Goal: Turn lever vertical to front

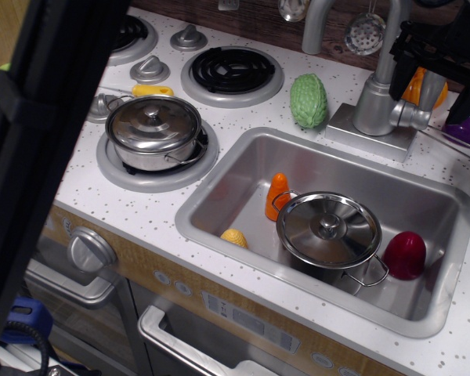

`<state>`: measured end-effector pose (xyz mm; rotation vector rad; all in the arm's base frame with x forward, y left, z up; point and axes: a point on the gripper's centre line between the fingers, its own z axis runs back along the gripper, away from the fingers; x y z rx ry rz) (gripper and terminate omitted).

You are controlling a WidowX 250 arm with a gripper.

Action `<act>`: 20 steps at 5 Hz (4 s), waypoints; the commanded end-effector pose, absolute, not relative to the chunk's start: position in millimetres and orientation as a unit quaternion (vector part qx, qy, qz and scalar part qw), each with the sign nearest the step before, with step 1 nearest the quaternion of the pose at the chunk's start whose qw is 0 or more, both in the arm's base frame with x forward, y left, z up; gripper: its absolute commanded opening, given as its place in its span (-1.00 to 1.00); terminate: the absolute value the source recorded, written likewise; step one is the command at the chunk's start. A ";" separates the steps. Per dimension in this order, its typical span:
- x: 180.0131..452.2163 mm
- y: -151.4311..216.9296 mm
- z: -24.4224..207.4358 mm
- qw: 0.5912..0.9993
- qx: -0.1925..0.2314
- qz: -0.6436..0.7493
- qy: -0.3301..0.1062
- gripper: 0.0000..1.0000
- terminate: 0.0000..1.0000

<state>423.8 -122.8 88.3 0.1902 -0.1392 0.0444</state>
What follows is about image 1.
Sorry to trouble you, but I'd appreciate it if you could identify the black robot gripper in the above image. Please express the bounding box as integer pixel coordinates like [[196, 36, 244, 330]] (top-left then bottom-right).
[[389, 1, 470, 124]]

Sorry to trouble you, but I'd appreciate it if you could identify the silver faucet lever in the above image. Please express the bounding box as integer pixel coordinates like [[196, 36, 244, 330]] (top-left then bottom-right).
[[389, 70, 447, 130]]

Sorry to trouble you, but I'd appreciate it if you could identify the orange toy fruit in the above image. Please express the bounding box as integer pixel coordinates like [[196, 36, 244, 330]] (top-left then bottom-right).
[[402, 67, 448, 109]]

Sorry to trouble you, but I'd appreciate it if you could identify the purple toy eggplant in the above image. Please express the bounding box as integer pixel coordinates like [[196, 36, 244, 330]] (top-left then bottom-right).
[[443, 117, 470, 146]]

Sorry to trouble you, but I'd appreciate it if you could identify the silver toy faucet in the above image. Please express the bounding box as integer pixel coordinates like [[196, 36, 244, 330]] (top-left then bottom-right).
[[325, 1, 418, 162]]

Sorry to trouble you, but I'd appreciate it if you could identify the hanging silver strainer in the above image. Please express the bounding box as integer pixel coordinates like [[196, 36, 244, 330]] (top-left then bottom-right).
[[344, 1, 386, 56]]

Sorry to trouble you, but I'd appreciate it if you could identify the green toy vegetable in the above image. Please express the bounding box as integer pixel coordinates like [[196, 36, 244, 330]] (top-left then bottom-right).
[[290, 74, 327, 128]]

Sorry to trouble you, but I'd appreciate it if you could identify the hanging silver spoon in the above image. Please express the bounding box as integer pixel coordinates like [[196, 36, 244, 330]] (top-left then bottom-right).
[[277, 0, 310, 23]]

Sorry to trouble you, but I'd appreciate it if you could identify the silver toy sink basin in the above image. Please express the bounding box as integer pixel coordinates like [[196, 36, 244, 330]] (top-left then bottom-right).
[[175, 128, 470, 338]]

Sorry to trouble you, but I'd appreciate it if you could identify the red toy pepper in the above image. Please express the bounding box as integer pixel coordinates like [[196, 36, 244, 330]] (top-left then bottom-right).
[[382, 231, 427, 280]]

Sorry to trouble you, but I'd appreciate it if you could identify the steel pot in sink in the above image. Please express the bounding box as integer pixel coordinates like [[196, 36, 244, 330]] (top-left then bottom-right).
[[276, 190, 389, 295]]

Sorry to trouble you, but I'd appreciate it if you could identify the orange toy carrot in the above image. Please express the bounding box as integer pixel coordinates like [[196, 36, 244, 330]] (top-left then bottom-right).
[[265, 172, 291, 221]]

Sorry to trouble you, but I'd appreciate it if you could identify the back right stove burner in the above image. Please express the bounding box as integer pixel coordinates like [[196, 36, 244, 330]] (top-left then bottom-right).
[[181, 46, 284, 109]]

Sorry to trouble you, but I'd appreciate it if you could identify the stove burner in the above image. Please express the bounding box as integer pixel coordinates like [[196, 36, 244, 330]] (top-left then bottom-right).
[[181, 46, 284, 109], [96, 121, 219, 193], [107, 15, 158, 67]]

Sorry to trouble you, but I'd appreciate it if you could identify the silver stove knob back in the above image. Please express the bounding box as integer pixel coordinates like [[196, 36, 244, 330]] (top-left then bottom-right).
[[170, 24, 208, 52]]

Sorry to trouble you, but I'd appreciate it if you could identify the silver stove knob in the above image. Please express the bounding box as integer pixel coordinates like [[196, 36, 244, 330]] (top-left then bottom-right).
[[129, 56, 170, 85], [86, 93, 123, 124], [170, 24, 208, 52]]

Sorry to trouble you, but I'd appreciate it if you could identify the yellow toy corn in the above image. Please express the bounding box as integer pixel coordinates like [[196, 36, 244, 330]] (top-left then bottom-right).
[[220, 228, 248, 249]]

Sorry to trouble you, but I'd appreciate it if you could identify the front stove burner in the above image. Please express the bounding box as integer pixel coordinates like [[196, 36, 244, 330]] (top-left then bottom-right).
[[96, 121, 219, 193]]

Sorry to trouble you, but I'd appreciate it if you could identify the silver stove knob middle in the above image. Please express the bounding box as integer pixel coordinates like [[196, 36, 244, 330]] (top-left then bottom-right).
[[129, 56, 170, 85]]

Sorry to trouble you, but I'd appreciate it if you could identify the steel pot on stove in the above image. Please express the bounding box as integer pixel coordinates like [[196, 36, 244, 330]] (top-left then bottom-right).
[[105, 95, 207, 172]]

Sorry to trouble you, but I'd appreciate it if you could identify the yellow toy banana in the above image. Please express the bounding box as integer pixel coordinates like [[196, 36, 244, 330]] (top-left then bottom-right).
[[131, 84, 174, 96]]

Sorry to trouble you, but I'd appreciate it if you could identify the back left stove burner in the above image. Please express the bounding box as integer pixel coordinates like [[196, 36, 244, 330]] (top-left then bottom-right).
[[107, 15, 158, 67]]

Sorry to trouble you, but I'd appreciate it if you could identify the silver stove knob front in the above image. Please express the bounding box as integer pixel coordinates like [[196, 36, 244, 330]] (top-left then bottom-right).
[[86, 93, 123, 124]]

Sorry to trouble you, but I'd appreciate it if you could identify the silver oven dial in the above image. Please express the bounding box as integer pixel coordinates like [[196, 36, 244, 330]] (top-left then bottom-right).
[[67, 226, 117, 273]]

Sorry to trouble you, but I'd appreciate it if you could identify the silver dishwasher door handle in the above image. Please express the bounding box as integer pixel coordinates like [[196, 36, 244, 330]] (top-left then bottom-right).
[[137, 305, 275, 376]]

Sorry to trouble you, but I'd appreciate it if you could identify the silver oven door handle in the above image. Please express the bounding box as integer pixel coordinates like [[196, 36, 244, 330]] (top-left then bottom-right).
[[25, 259, 115, 309]]

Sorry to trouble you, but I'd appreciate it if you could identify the black camera stand pole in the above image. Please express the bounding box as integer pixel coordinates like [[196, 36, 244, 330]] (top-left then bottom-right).
[[0, 1, 129, 335]]

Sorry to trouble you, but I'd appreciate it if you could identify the blue clamp with cable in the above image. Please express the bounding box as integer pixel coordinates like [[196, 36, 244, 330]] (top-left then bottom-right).
[[0, 296, 52, 375]]

